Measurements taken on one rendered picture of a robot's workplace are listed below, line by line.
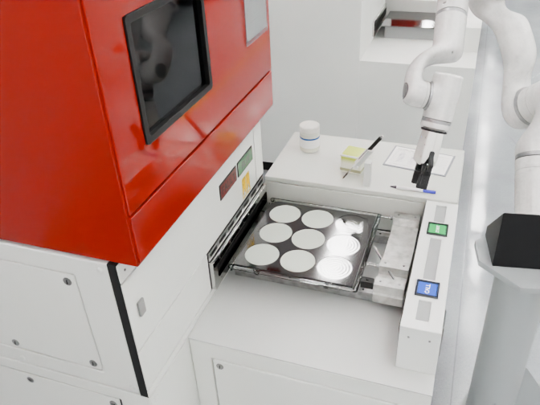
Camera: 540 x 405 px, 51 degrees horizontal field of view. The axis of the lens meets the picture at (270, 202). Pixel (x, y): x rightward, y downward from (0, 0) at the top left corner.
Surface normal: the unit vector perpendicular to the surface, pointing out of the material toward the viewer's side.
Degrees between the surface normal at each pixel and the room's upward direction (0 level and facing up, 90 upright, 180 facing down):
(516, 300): 90
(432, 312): 0
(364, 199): 90
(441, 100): 71
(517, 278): 0
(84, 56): 90
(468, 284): 0
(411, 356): 90
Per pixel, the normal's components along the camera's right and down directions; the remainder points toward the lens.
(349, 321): -0.04, -0.84
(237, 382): -0.33, 0.53
